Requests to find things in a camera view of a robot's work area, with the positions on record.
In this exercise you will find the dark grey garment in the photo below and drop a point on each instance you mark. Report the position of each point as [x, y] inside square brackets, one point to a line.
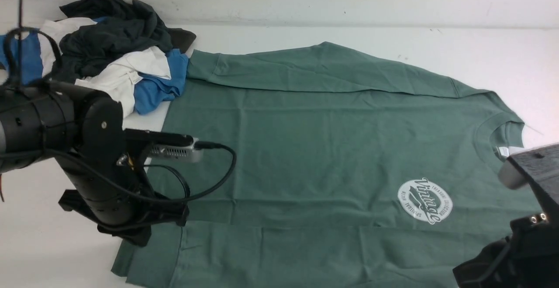
[121, 28]

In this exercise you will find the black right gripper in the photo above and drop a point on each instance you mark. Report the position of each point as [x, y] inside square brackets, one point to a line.
[528, 258]

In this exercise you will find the blue garment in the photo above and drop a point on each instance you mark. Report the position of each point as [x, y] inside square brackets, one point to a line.
[32, 64]

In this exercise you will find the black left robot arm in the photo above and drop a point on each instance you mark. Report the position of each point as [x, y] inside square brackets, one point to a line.
[41, 122]

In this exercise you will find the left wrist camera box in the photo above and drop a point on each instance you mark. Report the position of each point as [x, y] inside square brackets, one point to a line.
[174, 146]

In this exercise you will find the green long-sleeve top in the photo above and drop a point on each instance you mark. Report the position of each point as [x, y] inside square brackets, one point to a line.
[352, 172]

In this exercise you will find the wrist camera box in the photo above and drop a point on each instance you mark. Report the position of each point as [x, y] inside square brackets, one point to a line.
[539, 169]
[174, 146]

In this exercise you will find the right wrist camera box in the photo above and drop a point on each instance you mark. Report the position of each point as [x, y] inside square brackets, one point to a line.
[539, 169]

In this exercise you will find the white garment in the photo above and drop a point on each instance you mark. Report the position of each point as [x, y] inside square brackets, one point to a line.
[139, 80]

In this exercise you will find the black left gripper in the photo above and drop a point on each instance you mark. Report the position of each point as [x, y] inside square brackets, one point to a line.
[106, 167]

